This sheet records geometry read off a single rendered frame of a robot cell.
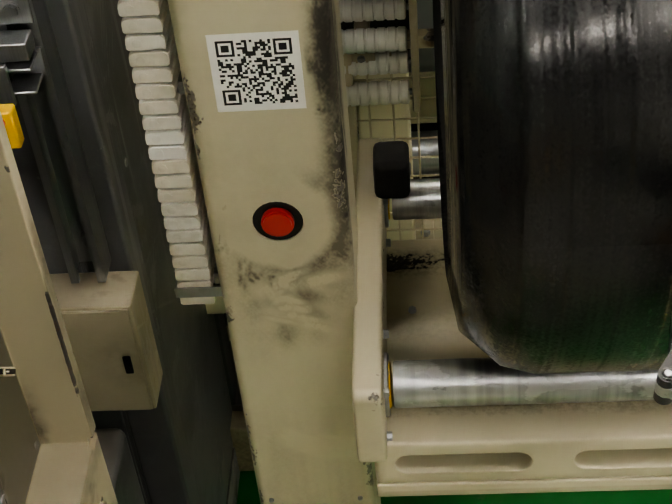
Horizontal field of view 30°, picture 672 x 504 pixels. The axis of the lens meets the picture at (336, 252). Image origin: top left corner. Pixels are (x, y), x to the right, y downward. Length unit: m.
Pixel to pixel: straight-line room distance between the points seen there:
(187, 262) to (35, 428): 0.21
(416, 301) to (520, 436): 0.28
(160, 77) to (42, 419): 0.34
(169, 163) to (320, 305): 0.21
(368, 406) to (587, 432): 0.21
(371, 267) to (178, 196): 0.22
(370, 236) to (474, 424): 0.22
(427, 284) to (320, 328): 0.25
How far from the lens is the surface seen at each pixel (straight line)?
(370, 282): 1.23
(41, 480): 1.18
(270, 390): 1.29
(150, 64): 1.06
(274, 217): 1.13
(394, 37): 1.49
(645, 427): 1.22
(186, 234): 1.17
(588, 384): 1.18
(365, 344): 1.17
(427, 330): 1.38
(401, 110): 1.76
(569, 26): 0.86
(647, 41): 0.87
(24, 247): 1.04
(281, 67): 1.04
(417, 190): 1.38
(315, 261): 1.16
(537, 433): 1.20
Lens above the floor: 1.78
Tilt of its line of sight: 41 degrees down
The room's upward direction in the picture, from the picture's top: 6 degrees counter-clockwise
